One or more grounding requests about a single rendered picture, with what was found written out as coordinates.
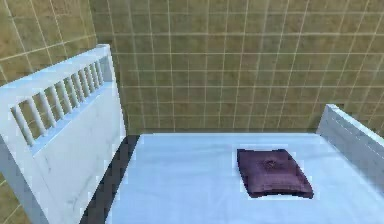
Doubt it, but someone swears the white bed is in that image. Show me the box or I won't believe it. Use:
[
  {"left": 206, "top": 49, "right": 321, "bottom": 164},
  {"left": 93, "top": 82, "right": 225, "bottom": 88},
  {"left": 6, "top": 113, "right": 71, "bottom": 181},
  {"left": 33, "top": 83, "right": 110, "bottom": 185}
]
[{"left": 0, "top": 43, "right": 384, "bottom": 224}]

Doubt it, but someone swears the dark purple pillow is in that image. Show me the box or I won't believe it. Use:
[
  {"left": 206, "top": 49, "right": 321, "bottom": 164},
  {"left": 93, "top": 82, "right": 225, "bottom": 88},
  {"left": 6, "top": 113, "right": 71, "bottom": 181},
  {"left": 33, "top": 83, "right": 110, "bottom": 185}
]
[{"left": 236, "top": 148, "right": 315, "bottom": 200}]

